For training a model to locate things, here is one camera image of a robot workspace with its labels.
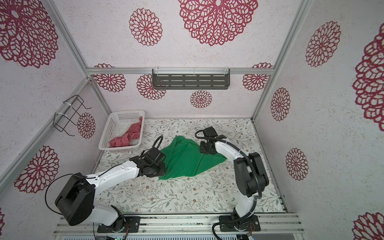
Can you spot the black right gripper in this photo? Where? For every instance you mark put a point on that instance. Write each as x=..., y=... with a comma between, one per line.
x=202, y=149

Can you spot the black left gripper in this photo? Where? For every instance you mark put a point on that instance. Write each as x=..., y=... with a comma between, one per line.
x=162, y=170

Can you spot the green tank top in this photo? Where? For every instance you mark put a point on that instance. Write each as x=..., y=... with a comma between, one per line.
x=184, y=159

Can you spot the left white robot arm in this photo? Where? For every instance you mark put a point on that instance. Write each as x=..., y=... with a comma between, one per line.
x=76, y=201

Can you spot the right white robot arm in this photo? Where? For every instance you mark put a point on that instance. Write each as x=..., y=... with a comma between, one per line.
x=250, y=173

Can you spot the pink tank top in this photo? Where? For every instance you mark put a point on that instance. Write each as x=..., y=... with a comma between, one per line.
x=132, y=134

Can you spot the white plastic laundry basket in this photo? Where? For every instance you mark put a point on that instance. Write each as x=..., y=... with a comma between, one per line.
x=117, y=124

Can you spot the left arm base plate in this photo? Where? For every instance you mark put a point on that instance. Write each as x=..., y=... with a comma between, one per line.
x=129, y=225

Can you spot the dark grey wall shelf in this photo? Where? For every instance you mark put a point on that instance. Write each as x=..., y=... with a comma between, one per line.
x=191, y=81

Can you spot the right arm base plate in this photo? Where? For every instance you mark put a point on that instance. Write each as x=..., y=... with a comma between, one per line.
x=240, y=223

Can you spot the black wire wall rack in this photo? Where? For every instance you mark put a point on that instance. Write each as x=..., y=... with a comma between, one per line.
x=62, y=120

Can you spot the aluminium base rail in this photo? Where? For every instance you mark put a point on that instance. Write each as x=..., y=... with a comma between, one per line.
x=205, y=223

